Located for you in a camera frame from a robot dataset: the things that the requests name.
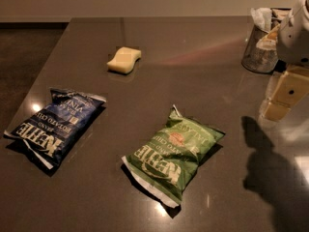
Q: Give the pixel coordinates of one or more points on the blue Kettle chip bag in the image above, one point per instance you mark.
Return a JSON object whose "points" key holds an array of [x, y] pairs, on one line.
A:
{"points": [[49, 133]]}

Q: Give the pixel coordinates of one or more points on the green jalapeno Kettle chip bag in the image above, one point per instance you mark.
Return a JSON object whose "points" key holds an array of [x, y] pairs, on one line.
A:
{"points": [[166, 164]]}

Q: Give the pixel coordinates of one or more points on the grey-white gripper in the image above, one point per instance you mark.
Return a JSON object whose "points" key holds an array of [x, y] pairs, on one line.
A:
{"points": [[294, 39]]}

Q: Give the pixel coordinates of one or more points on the metal mesh cup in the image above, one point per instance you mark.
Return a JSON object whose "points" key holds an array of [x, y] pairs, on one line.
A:
{"points": [[263, 61]]}

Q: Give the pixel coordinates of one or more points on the yellow sponge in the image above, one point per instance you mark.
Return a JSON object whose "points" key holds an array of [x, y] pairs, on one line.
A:
{"points": [[124, 60]]}

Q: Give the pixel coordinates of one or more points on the white napkins in cup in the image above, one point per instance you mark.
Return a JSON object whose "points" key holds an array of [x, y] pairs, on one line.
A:
{"points": [[262, 18]]}

